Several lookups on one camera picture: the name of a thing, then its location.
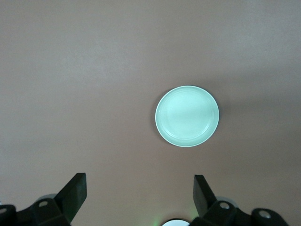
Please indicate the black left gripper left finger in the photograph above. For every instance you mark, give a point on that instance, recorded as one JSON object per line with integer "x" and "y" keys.
{"x": 70, "y": 197}

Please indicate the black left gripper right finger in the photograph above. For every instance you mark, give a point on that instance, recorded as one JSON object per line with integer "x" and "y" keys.
{"x": 204, "y": 200}

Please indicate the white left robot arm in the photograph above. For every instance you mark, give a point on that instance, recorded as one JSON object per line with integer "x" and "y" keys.
{"x": 176, "y": 223}

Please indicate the pale green round plate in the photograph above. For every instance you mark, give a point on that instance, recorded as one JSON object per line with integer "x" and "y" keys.
{"x": 187, "y": 116}

